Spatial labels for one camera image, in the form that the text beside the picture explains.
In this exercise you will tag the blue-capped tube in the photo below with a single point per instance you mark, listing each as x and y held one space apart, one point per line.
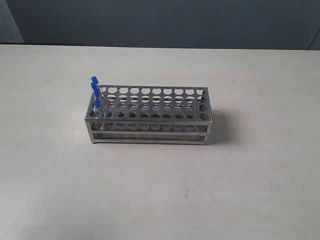
97 112
94 85
97 93
94 79

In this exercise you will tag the steel test tube rack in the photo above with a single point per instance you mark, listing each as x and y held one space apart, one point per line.
151 115

